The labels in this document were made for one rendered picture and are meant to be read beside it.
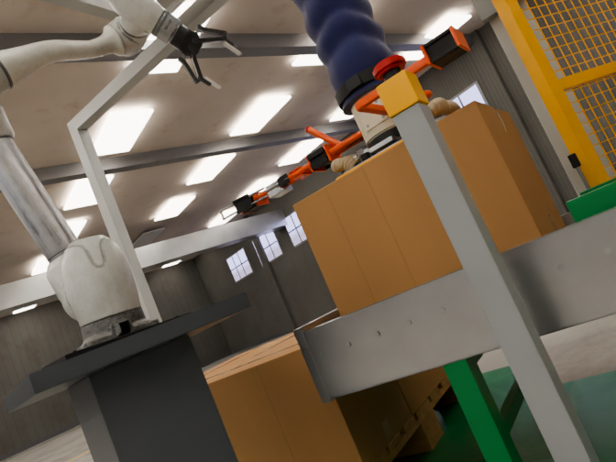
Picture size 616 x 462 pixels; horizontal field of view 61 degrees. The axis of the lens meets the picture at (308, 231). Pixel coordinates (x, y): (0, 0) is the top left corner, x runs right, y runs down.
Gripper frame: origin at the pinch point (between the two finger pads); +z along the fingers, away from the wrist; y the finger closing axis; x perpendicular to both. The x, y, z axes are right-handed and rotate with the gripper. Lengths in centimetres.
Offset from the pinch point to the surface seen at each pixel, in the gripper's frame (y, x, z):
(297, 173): -19.5, -13.0, 35.2
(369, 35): 23, -37, 26
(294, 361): -73, -34, 57
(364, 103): -2, -57, 27
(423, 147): -15, -94, 28
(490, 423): -57, -92, 77
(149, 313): -151, 313, 84
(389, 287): -40, -58, 59
